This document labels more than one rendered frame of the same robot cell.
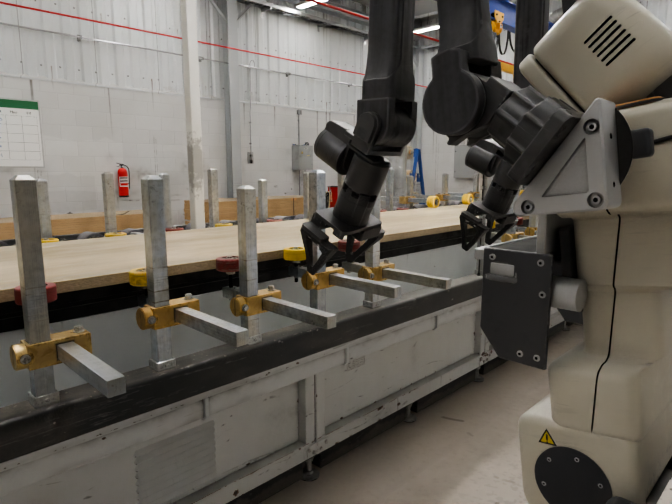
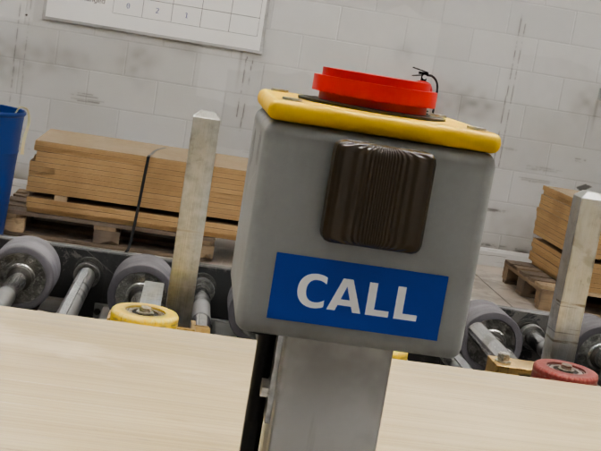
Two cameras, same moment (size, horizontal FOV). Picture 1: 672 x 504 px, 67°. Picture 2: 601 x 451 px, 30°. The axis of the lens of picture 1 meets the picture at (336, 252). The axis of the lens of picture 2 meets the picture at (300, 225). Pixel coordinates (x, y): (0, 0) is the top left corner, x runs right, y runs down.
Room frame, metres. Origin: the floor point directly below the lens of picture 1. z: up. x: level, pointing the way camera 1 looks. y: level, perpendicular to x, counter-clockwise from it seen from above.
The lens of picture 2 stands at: (1.90, -0.86, 1.24)
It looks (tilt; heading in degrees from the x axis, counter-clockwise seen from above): 9 degrees down; 39
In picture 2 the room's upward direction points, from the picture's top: 9 degrees clockwise
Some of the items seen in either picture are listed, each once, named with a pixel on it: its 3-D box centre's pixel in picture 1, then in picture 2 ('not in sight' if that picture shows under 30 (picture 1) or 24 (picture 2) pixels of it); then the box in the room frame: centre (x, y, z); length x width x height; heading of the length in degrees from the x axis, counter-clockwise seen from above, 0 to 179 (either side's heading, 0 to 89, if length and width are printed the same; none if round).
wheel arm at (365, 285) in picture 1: (339, 280); not in sight; (1.47, -0.01, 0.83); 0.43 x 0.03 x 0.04; 45
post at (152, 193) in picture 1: (157, 282); not in sight; (1.13, 0.41, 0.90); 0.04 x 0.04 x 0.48; 45
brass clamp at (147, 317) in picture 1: (168, 313); not in sight; (1.14, 0.39, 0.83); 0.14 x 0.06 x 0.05; 135
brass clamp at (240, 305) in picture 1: (256, 302); not in sight; (1.32, 0.21, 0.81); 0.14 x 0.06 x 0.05; 135
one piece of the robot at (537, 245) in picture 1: (558, 275); not in sight; (0.78, -0.35, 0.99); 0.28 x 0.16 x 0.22; 135
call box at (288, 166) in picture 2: not in sight; (351, 225); (2.19, -0.64, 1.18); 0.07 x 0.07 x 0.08; 45
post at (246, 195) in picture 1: (248, 277); not in sight; (1.30, 0.23, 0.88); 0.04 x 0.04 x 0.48; 45
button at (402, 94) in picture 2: not in sight; (372, 101); (2.19, -0.64, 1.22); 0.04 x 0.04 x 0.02
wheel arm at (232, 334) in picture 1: (187, 317); not in sight; (1.12, 0.34, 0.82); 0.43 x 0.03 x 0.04; 45
